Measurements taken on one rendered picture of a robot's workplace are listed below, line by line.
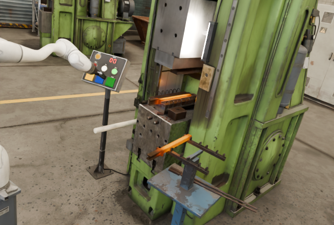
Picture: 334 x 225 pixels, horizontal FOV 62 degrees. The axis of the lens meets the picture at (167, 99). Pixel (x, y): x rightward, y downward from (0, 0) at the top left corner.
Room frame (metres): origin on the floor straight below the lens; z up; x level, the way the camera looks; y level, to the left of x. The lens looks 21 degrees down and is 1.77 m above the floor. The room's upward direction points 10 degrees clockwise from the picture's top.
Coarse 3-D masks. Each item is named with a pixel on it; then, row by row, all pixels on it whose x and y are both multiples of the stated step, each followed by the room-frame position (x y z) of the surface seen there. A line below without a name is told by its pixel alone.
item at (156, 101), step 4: (172, 96) 2.09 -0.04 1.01; (176, 96) 2.10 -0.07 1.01; (180, 96) 2.12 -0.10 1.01; (184, 96) 2.16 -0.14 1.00; (152, 100) 1.90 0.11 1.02; (156, 100) 1.94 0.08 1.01; (160, 100) 1.95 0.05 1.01; (164, 100) 1.99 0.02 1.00; (148, 104) 1.91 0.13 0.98; (152, 104) 1.91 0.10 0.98; (156, 104) 1.94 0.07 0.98
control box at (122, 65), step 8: (104, 56) 2.30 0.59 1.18; (112, 56) 2.29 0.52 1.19; (96, 64) 2.27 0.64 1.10; (104, 64) 2.26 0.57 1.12; (112, 64) 2.25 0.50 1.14; (120, 64) 2.23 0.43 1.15; (128, 64) 2.27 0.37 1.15; (104, 72) 2.22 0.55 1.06; (120, 72) 2.19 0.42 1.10; (88, 80) 2.21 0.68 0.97; (104, 80) 2.18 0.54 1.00; (120, 80) 2.18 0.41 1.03; (112, 88) 2.13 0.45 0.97; (120, 88) 2.19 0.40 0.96
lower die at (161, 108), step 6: (156, 96) 2.09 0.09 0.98; (162, 96) 2.09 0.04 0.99; (168, 96) 2.12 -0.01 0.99; (192, 96) 2.21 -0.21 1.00; (162, 102) 1.96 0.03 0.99; (174, 102) 2.01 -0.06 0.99; (180, 102) 2.04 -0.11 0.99; (186, 102) 2.09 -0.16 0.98; (156, 108) 1.98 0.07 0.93; (162, 108) 1.94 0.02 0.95; (186, 108) 2.10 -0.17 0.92
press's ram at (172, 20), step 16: (160, 0) 2.08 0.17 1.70; (176, 0) 1.97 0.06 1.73; (192, 0) 1.90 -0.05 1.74; (208, 0) 2.01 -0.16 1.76; (160, 16) 2.06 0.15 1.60; (176, 16) 1.95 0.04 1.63; (192, 16) 1.92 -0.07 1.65; (208, 16) 2.04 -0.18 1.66; (160, 32) 2.04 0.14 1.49; (176, 32) 1.93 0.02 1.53; (192, 32) 1.94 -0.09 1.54; (160, 48) 2.03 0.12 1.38; (176, 48) 1.91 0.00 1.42; (192, 48) 1.97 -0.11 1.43
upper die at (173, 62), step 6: (156, 54) 2.05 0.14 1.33; (162, 54) 2.00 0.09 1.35; (168, 54) 1.96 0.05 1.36; (156, 60) 2.04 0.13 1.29; (162, 60) 2.00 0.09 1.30; (168, 60) 1.95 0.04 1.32; (174, 60) 1.93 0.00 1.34; (180, 60) 1.97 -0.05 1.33; (186, 60) 2.02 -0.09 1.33; (192, 60) 2.06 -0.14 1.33; (198, 60) 2.11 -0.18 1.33; (168, 66) 1.94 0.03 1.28; (174, 66) 1.93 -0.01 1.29; (180, 66) 1.98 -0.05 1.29; (186, 66) 2.02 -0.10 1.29; (192, 66) 2.07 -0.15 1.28; (198, 66) 2.12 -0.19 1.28
